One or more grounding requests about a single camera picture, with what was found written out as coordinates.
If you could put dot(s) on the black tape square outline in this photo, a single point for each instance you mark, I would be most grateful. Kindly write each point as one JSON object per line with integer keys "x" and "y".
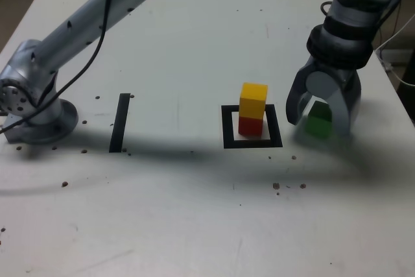
{"x": 228, "y": 127}

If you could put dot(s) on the red cube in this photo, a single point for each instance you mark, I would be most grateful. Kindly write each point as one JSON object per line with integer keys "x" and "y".
{"x": 250, "y": 127}

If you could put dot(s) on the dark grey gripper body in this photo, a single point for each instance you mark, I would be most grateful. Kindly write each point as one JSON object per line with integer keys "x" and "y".
{"x": 343, "y": 74}

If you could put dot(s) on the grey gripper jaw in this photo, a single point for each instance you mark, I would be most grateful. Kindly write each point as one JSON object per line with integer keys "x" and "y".
{"x": 343, "y": 108}
{"x": 295, "y": 95}

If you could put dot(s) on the green cube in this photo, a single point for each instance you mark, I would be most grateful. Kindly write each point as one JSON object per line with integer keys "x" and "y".
{"x": 317, "y": 124}

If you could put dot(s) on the black tape strip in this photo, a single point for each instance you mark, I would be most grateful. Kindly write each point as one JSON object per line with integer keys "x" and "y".
{"x": 119, "y": 121}

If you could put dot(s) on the yellow cube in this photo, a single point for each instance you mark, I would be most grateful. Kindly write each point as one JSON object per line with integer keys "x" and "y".
{"x": 253, "y": 105}

